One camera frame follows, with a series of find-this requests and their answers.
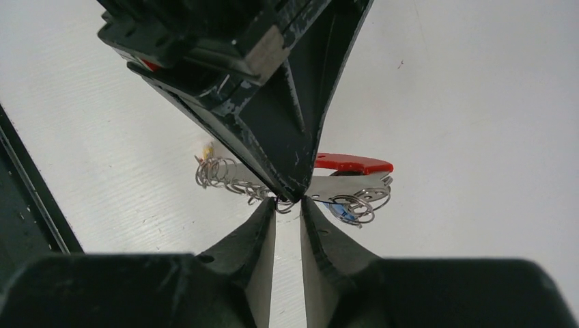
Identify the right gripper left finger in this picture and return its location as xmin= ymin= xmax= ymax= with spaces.
xmin=195 ymin=197 xmax=276 ymax=327

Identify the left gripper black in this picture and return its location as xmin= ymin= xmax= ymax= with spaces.
xmin=98 ymin=0 xmax=372 ymax=202

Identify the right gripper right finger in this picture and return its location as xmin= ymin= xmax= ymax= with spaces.
xmin=300 ymin=197 xmax=385 ymax=327

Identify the blue key tag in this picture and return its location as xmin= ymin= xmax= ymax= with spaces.
xmin=324 ymin=203 xmax=362 ymax=227

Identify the key organizer with red handle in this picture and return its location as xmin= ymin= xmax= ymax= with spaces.
xmin=194 ymin=141 xmax=395 ymax=228

